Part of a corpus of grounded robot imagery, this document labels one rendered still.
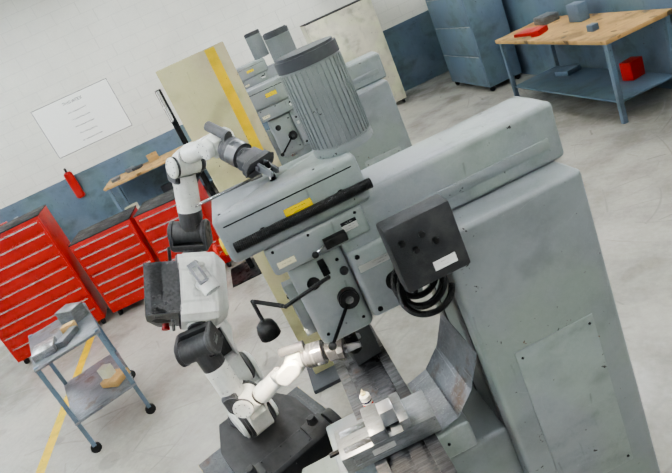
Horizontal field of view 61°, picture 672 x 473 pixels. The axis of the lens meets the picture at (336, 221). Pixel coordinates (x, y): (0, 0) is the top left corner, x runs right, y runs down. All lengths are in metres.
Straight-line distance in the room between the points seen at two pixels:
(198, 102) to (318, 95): 1.86
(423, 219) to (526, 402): 0.89
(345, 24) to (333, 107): 8.47
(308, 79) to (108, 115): 9.38
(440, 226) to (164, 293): 1.06
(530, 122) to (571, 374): 0.89
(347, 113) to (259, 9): 9.14
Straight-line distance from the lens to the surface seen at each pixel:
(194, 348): 2.14
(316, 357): 2.08
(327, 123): 1.72
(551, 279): 2.00
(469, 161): 1.87
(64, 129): 11.14
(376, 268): 1.85
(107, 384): 5.00
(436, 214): 1.57
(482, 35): 8.97
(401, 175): 1.79
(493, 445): 2.34
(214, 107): 3.50
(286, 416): 3.07
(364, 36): 10.24
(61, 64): 11.02
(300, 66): 1.69
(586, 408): 2.35
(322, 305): 1.88
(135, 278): 6.91
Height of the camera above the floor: 2.35
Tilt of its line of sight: 21 degrees down
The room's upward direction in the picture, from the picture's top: 25 degrees counter-clockwise
